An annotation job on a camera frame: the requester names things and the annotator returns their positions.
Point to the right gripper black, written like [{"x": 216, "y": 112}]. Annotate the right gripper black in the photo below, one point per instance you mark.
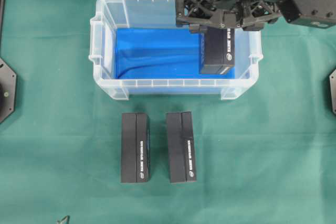
[{"x": 249, "y": 15}]

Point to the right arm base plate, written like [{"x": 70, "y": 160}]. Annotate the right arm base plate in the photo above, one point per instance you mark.
[{"x": 332, "y": 81}]

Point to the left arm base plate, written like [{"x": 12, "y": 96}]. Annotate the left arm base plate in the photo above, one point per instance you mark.
[{"x": 8, "y": 90}]

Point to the clear plastic storage case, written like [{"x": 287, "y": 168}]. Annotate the clear plastic storage case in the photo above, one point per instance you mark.
[{"x": 112, "y": 15}]

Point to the blue cloth in case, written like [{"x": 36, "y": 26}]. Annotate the blue cloth in case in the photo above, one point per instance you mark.
[{"x": 160, "y": 54}]

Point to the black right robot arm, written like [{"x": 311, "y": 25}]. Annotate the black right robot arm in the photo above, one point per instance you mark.
[{"x": 310, "y": 13}]

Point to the small dark tool tip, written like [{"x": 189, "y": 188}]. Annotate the small dark tool tip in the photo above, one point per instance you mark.
[{"x": 64, "y": 219}]

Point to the black RealSense box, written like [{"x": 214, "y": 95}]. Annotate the black RealSense box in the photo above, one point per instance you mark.
[
  {"x": 135, "y": 148},
  {"x": 181, "y": 147},
  {"x": 217, "y": 51}
]

